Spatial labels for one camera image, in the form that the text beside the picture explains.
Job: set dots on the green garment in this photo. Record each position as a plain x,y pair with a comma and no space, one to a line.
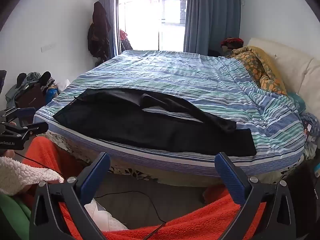
12,215

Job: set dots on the white plastic bag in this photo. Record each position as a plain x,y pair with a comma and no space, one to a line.
105,217

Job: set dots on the striped bed sheet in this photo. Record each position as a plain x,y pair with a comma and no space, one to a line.
175,75

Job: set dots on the blue-grey clothes heap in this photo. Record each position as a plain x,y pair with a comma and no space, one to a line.
310,123

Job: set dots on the narrow blue curtain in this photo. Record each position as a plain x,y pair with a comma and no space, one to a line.
107,5

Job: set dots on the red hanging garment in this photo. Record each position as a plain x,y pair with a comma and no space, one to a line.
124,38

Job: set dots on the black pants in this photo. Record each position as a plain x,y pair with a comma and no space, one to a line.
125,125

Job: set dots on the dark hanging coats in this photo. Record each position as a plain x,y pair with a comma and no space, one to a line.
100,27

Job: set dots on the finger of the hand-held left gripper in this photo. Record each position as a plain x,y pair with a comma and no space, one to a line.
37,128
25,114

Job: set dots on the person's left hand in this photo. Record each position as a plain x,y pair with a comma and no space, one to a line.
8,153

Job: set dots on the cream pillow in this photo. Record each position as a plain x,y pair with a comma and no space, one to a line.
292,62

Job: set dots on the person's left forearm white sleeve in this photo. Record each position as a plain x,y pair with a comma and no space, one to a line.
22,177

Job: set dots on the glass sliding door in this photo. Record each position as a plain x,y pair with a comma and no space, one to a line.
140,25

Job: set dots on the orange floral blanket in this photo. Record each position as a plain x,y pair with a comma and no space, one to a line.
260,70

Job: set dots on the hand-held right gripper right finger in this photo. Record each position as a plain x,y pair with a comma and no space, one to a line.
231,180

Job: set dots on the red clothes pile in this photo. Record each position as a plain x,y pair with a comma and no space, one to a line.
232,42

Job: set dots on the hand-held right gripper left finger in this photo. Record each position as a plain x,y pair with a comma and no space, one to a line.
96,177

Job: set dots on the orange fleece robe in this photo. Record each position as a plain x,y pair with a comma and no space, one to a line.
200,220

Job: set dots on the teal cloth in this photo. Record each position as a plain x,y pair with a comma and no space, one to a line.
298,103

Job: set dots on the white pillow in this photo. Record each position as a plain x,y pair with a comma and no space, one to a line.
65,83

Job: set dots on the wide blue curtain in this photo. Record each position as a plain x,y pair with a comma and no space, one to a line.
212,17

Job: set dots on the mixed clothes pile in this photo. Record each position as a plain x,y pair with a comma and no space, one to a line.
32,78

